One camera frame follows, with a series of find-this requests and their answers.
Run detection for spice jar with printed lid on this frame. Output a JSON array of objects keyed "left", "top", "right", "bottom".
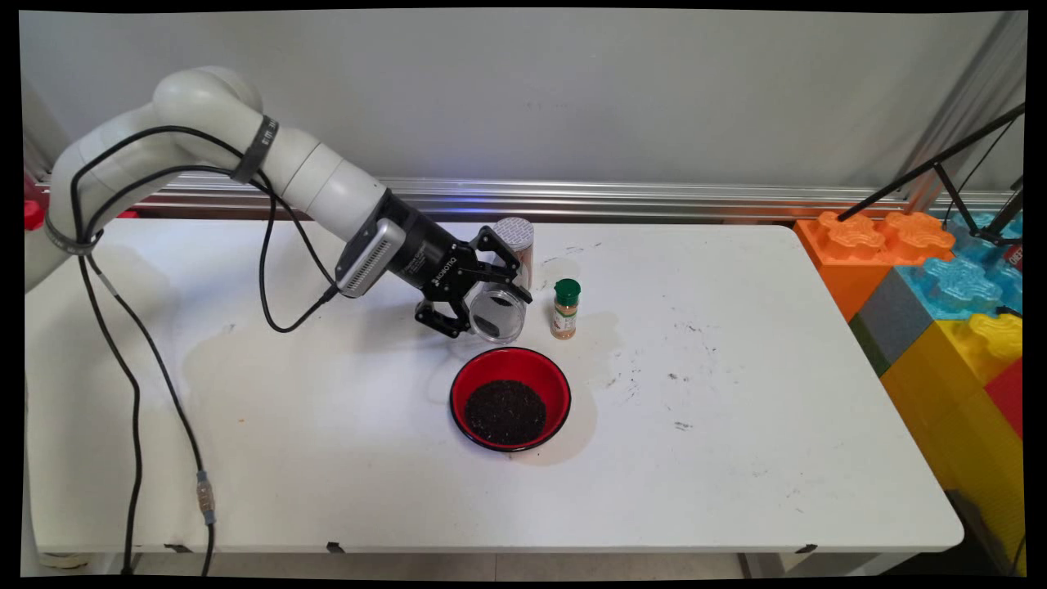
[{"left": 493, "top": 216, "right": 537, "bottom": 292}]

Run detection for black velcro strap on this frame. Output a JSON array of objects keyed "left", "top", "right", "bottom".
[{"left": 231, "top": 115, "right": 280, "bottom": 186}]

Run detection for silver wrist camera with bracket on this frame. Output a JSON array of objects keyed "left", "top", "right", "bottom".
[{"left": 334, "top": 218, "right": 408, "bottom": 299}]

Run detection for large red building block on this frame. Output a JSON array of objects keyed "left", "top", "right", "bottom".
[{"left": 984, "top": 358, "right": 1026, "bottom": 441}]

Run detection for tall clear plastic jar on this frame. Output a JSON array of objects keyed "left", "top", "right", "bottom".
[{"left": 465, "top": 278, "right": 529, "bottom": 345}]

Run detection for grey building block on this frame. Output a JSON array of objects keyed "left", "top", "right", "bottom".
[{"left": 848, "top": 268, "right": 934, "bottom": 378}]

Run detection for black cable with metal connector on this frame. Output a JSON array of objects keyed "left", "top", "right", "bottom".
[{"left": 70, "top": 125, "right": 341, "bottom": 578}]

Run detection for black tripod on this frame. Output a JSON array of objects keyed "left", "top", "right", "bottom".
[{"left": 836, "top": 104, "right": 1027, "bottom": 248}]

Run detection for light blue building block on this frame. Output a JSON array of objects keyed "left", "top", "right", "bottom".
[{"left": 894, "top": 209, "right": 1026, "bottom": 322}]

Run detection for orange building block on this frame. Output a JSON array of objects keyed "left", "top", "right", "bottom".
[{"left": 793, "top": 210, "right": 956, "bottom": 322}]

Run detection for grey velcro strap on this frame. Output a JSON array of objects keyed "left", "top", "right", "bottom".
[{"left": 43, "top": 213, "right": 106, "bottom": 258}]

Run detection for aluminium rail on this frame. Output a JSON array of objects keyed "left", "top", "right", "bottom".
[{"left": 37, "top": 170, "right": 1015, "bottom": 224}]

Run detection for green capped spice bottle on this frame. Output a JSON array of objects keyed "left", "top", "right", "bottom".
[{"left": 550, "top": 278, "right": 583, "bottom": 341}]

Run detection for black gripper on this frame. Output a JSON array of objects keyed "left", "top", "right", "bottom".
[{"left": 377, "top": 189, "right": 535, "bottom": 339}]

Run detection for red bowl with black rim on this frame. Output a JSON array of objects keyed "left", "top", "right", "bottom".
[{"left": 449, "top": 346, "right": 573, "bottom": 453}]

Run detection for plain black cable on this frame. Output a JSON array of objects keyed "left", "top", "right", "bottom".
[{"left": 70, "top": 164, "right": 341, "bottom": 578}]

